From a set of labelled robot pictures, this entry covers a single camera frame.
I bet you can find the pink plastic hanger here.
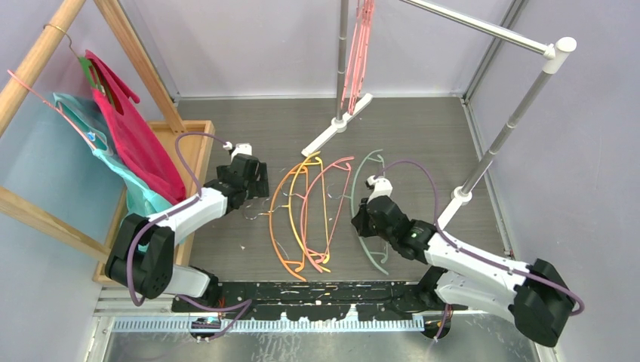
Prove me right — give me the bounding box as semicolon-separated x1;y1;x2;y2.
300;156;355;273

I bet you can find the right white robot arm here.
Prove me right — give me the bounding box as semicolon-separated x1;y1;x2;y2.
351;196;577;347

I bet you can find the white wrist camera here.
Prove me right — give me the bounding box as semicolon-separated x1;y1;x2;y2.
223;142;253;158
365;175;393;201

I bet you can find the pink hanger on wooden rack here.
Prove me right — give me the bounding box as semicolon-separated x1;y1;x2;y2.
7;69;97;150

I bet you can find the green hanger with gold hook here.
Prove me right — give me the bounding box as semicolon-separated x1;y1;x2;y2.
42;23;115;106

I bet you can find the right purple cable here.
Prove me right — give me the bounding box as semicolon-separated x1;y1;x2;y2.
372;159;586;343

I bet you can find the teal garment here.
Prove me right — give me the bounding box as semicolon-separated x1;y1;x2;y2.
53;92;185;216

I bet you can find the green plastic hanger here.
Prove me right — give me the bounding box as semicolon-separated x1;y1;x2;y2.
326;149;389;276

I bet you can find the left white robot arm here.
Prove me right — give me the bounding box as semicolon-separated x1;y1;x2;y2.
104;153;269;311

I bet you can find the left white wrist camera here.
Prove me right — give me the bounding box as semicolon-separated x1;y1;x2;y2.
223;142;253;158

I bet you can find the silver metal clothes rack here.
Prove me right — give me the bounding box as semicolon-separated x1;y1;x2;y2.
301;1;577;227

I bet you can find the red garment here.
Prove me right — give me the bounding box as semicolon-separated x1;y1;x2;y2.
85;51;186;204

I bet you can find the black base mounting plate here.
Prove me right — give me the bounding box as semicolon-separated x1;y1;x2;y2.
171;279;469;324

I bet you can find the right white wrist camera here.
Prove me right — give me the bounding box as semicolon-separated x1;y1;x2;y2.
365;175;393;201

